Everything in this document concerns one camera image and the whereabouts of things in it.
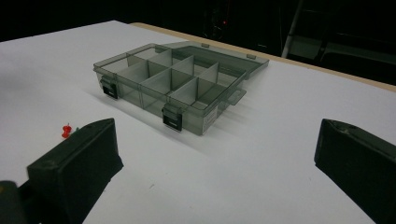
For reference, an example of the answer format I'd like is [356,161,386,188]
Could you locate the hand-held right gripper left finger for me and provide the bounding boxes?
[26,117,124,224]

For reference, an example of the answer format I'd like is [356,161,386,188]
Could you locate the red pushpin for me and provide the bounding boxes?
[61,122,73,140]

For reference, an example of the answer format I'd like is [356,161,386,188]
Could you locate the white desk leg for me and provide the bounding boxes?
[280,0,305,59]

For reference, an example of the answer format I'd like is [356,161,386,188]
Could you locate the grey transparent compartment box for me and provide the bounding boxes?
[92,41,270,136]

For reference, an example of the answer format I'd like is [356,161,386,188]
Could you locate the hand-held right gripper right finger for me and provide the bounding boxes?
[314,118,396,224]

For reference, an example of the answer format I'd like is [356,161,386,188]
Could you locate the white board sheet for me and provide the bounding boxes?
[0,20,396,224]

